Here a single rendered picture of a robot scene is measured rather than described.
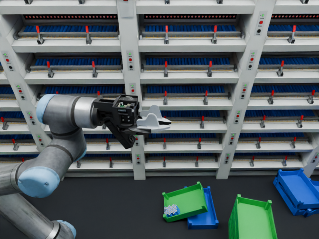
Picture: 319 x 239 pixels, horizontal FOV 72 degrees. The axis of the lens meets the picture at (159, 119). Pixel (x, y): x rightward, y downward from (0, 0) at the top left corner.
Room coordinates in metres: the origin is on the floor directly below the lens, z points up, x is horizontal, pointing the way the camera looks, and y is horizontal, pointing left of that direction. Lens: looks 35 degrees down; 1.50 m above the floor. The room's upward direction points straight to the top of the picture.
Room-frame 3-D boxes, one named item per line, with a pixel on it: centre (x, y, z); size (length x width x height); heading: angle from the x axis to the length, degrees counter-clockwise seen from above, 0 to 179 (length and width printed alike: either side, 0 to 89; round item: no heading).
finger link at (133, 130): (0.49, 0.06, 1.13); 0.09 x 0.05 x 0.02; 78
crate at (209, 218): (0.96, -0.30, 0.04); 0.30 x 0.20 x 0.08; 1
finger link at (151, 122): (0.48, 0.02, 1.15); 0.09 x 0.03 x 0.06; 78
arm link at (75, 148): (0.54, 0.29, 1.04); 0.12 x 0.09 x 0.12; 171
